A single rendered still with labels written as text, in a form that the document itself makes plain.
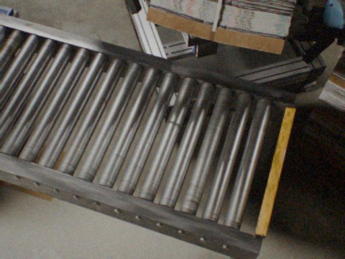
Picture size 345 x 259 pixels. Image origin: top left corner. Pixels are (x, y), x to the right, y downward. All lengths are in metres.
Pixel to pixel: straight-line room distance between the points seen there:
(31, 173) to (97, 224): 0.81
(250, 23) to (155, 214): 0.59
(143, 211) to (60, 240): 0.92
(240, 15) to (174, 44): 1.12
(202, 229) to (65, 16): 1.89
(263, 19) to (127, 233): 1.24
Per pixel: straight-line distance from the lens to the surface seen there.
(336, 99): 1.84
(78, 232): 2.10
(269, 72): 2.23
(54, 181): 1.32
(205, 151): 1.32
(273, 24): 1.20
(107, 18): 2.74
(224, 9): 1.20
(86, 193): 1.29
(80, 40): 1.59
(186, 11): 1.22
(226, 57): 2.27
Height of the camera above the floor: 1.98
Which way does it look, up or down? 61 degrees down
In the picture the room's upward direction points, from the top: straight up
